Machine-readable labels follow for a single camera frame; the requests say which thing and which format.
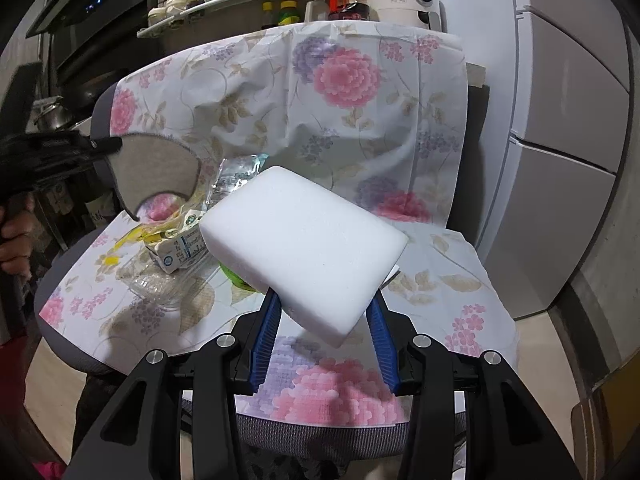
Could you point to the white plastic bottle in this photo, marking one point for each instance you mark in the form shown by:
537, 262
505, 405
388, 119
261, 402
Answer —
315, 11

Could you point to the floral cloth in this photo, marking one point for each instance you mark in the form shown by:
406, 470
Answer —
350, 125

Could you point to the black wok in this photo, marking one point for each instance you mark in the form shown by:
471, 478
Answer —
92, 87

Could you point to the white curved shelf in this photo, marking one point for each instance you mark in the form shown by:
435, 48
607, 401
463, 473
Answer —
220, 0

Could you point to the grey office chair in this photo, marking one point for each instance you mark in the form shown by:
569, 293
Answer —
102, 110

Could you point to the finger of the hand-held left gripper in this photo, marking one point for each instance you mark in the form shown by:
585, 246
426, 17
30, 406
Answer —
107, 145

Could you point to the glass spice jar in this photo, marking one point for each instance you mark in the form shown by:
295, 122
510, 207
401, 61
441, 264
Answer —
157, 17
195, 1
175, 10

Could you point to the white milk carton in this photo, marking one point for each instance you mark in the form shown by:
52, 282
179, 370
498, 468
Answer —
182, 252

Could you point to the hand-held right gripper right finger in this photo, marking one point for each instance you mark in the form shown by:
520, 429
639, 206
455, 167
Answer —
380, 340

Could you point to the white foam block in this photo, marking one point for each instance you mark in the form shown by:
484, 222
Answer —
305, 250

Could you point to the green plastic item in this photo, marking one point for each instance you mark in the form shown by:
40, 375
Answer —
235, 277

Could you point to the white refrigerator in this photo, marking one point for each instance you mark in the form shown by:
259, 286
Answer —
560, 125

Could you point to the steel pot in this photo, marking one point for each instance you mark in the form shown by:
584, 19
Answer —
52, 116

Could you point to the grey felt piece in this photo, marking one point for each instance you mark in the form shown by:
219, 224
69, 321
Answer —
150, 175

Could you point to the clear printed plastic wrapper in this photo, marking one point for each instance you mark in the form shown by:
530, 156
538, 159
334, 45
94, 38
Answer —
237, 180

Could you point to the wide yellow-capped bottle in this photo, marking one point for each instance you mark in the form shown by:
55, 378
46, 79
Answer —
288, 14

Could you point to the small yellow-capped bottle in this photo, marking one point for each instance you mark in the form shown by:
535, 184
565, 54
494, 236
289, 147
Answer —
268, 15

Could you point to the person's left hand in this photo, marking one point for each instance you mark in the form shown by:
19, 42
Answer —
15, 237

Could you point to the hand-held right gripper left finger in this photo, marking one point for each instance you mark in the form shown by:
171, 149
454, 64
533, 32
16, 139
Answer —
265, 332

